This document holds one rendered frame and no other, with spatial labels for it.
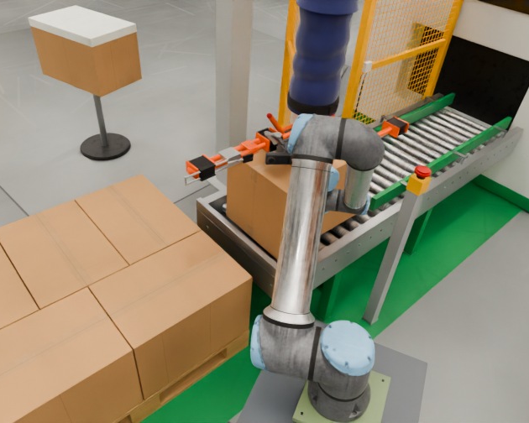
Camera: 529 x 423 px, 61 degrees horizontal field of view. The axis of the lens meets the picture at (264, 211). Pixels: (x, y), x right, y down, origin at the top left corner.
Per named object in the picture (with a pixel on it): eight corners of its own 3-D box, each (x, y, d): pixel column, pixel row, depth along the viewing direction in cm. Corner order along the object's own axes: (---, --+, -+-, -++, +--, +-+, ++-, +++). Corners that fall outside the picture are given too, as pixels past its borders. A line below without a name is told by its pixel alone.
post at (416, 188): (369, 311, 260) (418, 170, 196) (378, 319, 257) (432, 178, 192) (361, 317, 257) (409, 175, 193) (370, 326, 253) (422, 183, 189)
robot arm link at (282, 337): (305, 389, 121) (348, 112, 117) (243, 375, 124) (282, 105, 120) (310, 368, 136) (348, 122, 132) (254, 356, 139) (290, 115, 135)
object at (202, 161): (203, 164, 176) (203, 154, 173) (215, 173, 172) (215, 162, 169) (185, 171, 172) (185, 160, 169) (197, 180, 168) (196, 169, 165)
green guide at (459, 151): (503, 126, 331) (508, 115, 325) (517, 132, 325) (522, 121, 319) (368, 208, 245) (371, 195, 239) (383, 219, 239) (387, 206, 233)
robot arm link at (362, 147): (392, 115, 118) (369, 194, 183) (344, 109, 120) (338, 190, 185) (386, 155, 115) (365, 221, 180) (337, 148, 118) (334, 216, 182)
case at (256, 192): (307, 176, 263) (317, 114, 237) (360, 211, 241) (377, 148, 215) (226, 215, 231) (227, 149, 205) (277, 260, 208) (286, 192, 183)
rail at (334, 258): (505, 148, 336) (516, 126, 324) (513, 152, 333) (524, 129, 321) (281, 300, 212) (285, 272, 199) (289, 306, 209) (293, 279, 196)
